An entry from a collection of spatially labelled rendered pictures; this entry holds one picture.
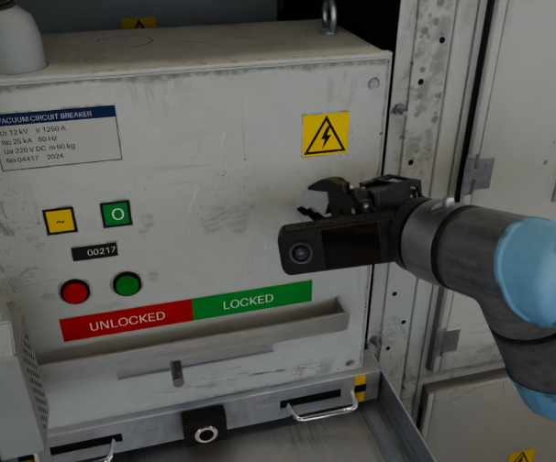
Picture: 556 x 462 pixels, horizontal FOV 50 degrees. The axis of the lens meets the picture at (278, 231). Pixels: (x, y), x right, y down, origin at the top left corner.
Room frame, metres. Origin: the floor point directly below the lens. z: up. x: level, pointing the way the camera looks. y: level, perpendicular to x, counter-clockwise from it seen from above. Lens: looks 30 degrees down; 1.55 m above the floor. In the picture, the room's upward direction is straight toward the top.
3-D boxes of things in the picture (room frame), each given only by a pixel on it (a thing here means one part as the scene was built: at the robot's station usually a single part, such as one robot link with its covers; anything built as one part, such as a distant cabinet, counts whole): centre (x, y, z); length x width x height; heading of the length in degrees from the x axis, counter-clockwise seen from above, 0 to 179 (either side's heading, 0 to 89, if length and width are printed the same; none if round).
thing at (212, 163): (0.60, 0.11, 1.15); 0.48 x 0.01 x 0.48; 105
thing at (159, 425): (0.61, 0.11, 0.89); 0.54 x 0.05 x 0.06; 105
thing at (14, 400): (0.48, 0.29, 1.09); 0.08 x 0.05 x 0.17; 15
